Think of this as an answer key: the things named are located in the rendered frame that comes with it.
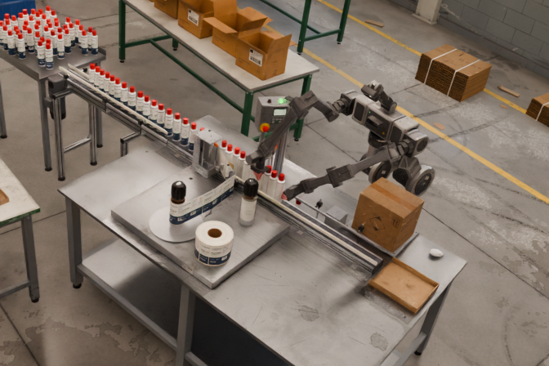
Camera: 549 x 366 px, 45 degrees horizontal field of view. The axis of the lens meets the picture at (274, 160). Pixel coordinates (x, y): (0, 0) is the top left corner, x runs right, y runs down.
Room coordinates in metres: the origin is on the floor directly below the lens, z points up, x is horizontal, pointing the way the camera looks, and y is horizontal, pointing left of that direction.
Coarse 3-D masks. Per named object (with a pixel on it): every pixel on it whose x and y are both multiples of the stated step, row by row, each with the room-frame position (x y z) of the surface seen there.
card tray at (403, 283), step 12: (396, 264) 2.83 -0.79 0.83; (384, 276) 2.71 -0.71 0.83; (396, 276) 2.73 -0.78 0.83; (408, 276) 2.74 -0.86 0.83; (420, 276) 2.74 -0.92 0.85; (384, 288) 2.58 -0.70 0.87; (396, 288) 2.63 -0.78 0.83; (408, 288) 2.64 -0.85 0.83; (420, 288) 2.66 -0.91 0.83; (432, 288) 2.68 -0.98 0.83; (396, 300) 2.53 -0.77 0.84; (408, 300) 2.56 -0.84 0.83; (420, 300) 2.57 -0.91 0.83
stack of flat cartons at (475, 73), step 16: (448, 48) 7.22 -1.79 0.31; (432, 64) 6.84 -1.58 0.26; (448, 64) 6.79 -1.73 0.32; (464, 64) 6.87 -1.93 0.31; (480, 64) 6.94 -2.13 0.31; (432, 80) 6.80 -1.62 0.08; (448, 80) 6.69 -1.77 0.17; (464, 80) 6.57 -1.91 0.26; (480, 80) 6.82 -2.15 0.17; (464, 96) 6.58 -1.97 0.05
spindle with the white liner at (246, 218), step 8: (248, 184) 2.90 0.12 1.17; (256, 184) 2.91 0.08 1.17; (248, 192) 2.89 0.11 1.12; (256, 192) 2.91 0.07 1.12; (248, 200) 2.89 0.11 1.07; (256, 200) 2.92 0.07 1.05; (248, 208) 2.89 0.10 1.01; (240, 216) 2.91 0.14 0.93; (248, 216) 2.89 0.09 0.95; (248, 224) 2.90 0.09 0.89
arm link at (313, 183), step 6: (330, 168) 2.82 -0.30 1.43; (306, 180) 3.03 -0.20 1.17; (312, 180) 2.97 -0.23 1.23; (318, 180) 2.91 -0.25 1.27; (324, 180) 2.85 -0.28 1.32; (330, 180) 2.81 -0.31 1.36; (306, 186) 3.03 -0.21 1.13; (312, 186) 2.96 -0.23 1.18; (318, 186) 3.01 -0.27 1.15; (336, 186) 2.77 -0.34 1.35
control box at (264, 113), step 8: (264, 96) 3.37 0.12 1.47; (272, 96) 3.38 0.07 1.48; (280, 96) 3.39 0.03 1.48; (264, 104) 3.28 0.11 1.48; (272, 104) 3.29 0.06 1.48; (280, 104) 3.31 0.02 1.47; (256, 112) 3.34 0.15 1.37; (264, 112) 3.27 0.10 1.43; (272, 112) 3.28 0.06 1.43; (256, 120) 3.32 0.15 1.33; (264, 120) 3.27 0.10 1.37; (272, 128) 3.29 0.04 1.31
